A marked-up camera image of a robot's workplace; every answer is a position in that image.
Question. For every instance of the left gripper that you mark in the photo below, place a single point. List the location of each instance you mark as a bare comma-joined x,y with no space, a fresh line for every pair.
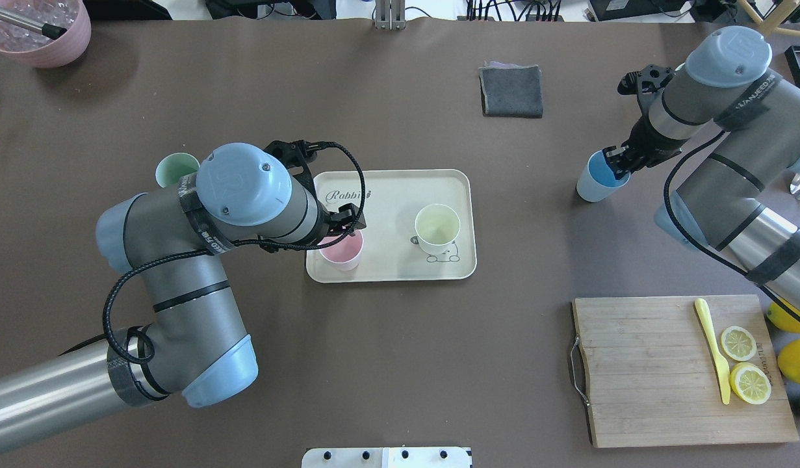
333,225

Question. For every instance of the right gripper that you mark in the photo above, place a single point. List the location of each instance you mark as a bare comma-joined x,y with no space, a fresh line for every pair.
646,145

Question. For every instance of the blue plastic cup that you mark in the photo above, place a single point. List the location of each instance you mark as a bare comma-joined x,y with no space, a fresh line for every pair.
597,181

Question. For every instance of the pink plastic cup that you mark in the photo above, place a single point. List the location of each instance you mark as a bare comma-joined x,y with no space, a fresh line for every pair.
346,254

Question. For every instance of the cream plastic cup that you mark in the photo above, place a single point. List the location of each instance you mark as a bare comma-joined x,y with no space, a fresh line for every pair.
436,227

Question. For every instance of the green plastic cup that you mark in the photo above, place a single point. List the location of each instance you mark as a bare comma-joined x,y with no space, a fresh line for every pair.
174,166

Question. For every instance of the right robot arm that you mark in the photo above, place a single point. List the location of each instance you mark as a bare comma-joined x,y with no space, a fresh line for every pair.
727,80

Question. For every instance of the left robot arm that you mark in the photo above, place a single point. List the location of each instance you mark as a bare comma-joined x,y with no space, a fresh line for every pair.
171,322

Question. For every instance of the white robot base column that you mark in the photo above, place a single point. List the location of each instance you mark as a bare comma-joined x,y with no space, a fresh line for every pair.
434,456

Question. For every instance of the cream serving tray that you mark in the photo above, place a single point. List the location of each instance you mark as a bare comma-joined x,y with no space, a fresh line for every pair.
390,252

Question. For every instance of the dark grey cloth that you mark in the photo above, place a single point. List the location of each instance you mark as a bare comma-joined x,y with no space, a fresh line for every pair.
511,91

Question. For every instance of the wooden cutting board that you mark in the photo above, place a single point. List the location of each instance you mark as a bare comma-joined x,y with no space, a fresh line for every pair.
649,379

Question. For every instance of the lemon half slice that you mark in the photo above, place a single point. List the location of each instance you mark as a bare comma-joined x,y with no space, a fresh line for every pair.
750,383
737,343

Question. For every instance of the whole yellow lemon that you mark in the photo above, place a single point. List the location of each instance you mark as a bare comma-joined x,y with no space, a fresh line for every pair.
781,318
788,361

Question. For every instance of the yellow plastic knife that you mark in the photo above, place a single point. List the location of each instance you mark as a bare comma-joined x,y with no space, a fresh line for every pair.
721,365

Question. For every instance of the pink bowl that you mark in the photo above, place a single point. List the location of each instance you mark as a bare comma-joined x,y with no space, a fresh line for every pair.
65,50

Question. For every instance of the metal muddler black tip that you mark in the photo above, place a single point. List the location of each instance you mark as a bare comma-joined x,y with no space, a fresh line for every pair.
51,31

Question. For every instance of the clear ice cubes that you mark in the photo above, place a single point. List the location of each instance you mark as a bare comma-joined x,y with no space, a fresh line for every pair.
59,13

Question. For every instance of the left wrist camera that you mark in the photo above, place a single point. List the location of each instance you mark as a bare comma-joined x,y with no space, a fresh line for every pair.
297,155

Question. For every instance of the aluminium frame post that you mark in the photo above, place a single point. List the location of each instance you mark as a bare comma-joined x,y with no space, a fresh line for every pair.
390,15

